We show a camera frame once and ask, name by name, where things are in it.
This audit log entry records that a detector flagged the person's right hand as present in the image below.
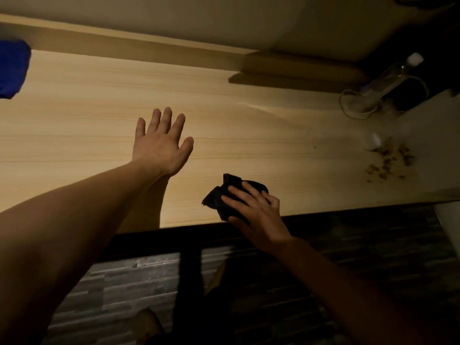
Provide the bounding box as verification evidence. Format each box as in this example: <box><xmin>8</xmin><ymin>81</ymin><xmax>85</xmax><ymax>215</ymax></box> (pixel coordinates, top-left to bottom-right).
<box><xmin>221</xmin><ymin>181</ymin><xmax>292</xmax><ymax>256</ymax></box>

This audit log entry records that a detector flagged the black cloth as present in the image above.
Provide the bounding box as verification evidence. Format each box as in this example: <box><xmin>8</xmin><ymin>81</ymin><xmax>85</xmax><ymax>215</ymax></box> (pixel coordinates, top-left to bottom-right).
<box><xmin>201</xmin><ymin>173</ymin><xmax>269</xmax><ymax>224</ymax></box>

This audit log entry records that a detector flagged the person's left forearm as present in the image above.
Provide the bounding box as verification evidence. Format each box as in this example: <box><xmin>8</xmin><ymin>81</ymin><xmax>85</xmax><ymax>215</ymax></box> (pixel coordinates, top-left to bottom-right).
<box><xmin>0</xmin><ymin>160</ymin><xmax>167</xmax><ymax>345</ymax></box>

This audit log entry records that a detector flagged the brown crumbs spill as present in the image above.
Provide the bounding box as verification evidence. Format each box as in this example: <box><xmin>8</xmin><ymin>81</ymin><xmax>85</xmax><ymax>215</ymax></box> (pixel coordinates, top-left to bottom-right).
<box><xmin>365</xmin><ymin>140</ymin><xmax>415</xmax><ymax>184</ymax></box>

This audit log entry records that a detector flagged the white cable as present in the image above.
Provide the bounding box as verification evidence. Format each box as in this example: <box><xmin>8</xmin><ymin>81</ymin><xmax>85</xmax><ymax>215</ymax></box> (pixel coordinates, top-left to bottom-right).
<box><xmin>339</xmin><ymin>75</ymin><xmax>430</xmax><ymax>121</ymax></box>

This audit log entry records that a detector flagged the blue cloth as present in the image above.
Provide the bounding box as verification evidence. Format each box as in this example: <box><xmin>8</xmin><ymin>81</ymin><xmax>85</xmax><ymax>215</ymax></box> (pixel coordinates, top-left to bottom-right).
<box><xmin>0</xmin><ymin>39</ymin><xmax>32</xmax><ymax>100</ymax></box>

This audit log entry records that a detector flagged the person's right forearm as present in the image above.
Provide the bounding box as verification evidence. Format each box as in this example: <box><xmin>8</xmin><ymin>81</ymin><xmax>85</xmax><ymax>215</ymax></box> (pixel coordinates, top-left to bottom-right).
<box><xmin>276</xmin><ymin>237</ymin><xmax>444</xmax><ymax>345</ymax></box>

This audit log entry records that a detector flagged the black table leg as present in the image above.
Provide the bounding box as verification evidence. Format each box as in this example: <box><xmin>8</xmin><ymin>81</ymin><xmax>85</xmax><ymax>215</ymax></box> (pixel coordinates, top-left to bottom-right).
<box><xmin>172</xmin><ymin>244</ymin><xmax>205</xmax><ymax>345</ymax></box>

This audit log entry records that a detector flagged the white bottle cap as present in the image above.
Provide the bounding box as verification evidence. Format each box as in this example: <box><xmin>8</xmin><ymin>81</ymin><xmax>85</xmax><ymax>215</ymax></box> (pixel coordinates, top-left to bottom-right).
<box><xmin>362</xmin><ymin>132</ymin><xmax>382</xmax><ymax>151</ymax></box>

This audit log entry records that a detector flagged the person's leg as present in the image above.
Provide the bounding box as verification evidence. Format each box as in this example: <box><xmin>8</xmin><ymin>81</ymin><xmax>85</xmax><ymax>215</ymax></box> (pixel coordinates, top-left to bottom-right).
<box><xmin>129</xmin><ymin>308</ymin><xmax>166</xmax><ymax>345</ymax></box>

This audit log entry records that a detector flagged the clear plastic bottle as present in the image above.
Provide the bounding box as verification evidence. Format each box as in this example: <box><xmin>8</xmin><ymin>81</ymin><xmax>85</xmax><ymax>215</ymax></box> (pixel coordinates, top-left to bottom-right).
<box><xmin>348</xmin><ymin>52</ymin><xmax>425</xmax><ymax>114</ymax></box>

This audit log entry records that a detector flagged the person's left hand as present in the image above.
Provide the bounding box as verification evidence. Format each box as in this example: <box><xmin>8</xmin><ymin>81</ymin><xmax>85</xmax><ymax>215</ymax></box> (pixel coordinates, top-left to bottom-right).
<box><xmin>132</xmin><ymin>107</ymin><xmax>195</xmax><ymax>177</ymax></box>

